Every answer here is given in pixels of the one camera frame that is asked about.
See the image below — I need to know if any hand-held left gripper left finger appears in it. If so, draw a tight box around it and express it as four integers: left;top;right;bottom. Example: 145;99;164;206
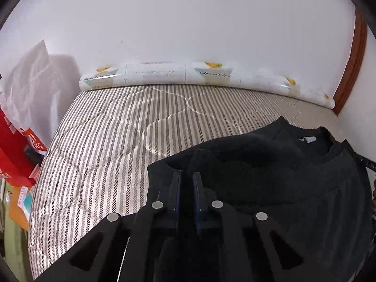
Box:
35;170;184;282

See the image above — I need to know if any pale green cloth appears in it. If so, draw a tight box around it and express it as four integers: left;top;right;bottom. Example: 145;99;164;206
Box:
0;179;34;282

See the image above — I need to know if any orange cardboard box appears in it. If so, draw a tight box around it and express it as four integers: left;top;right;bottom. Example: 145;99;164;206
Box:
8;186;33;232

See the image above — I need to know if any black sweatshirt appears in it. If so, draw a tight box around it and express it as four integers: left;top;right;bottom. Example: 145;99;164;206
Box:
146;116;373;282

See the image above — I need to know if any brown wooden door frame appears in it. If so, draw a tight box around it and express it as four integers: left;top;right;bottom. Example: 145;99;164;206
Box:
332;9;368;116

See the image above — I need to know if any red paper bag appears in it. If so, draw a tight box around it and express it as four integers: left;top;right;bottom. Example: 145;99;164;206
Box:
0;106;48;187

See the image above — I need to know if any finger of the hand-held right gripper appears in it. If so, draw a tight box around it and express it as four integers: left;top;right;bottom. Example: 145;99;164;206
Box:
342;139;376;172

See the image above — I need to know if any white plastic sheet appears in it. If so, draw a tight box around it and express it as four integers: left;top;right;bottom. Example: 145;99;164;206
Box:
0;39;58;147

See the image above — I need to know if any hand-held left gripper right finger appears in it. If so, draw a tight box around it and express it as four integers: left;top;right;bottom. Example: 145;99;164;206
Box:
192;173;326;282

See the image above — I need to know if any striped quilted mattress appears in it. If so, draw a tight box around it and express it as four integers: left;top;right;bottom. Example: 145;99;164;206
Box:
28;84;344;281

